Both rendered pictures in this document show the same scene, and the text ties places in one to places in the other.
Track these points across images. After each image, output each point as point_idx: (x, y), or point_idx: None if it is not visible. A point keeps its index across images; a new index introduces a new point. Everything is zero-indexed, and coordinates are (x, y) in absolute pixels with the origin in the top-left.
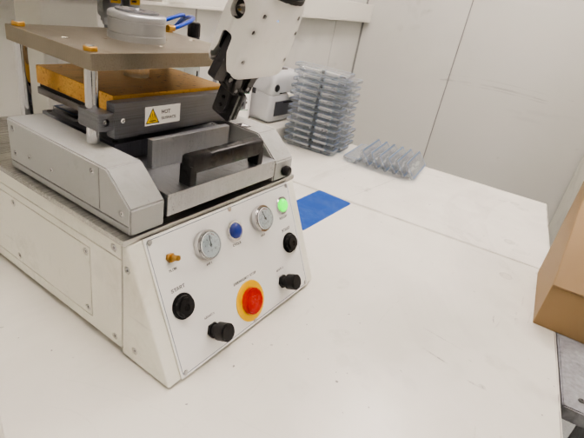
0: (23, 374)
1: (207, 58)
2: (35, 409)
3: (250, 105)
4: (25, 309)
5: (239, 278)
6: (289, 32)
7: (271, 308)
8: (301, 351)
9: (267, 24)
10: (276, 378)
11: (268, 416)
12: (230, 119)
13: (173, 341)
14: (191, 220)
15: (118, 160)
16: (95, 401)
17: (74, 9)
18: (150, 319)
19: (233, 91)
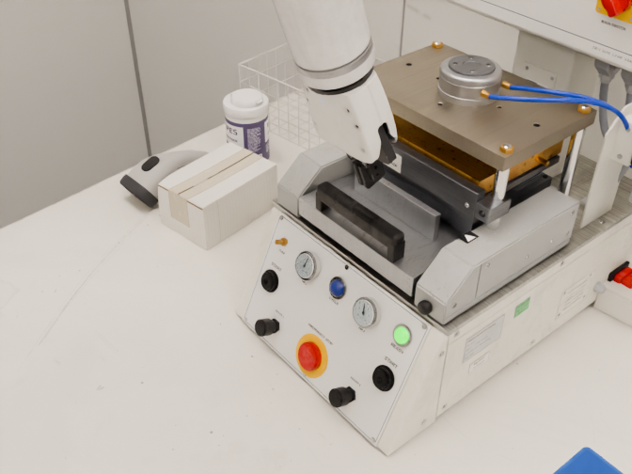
0: None
1: (449, 134)
2: (240, 256)
3: None
4: None
5: (316, 326)
6: (344, 120)
7: (323, 394)
8: (258, 413)
9: (312, 98)
10: (229, 385)
11: (191, 371)
12: (360, 183)
13: (253, 291)
14: (314, 237)
15: (318, 156)
16: (238, 279)
17: (547, 52)
18: (254, 261)
19: (346, 153)
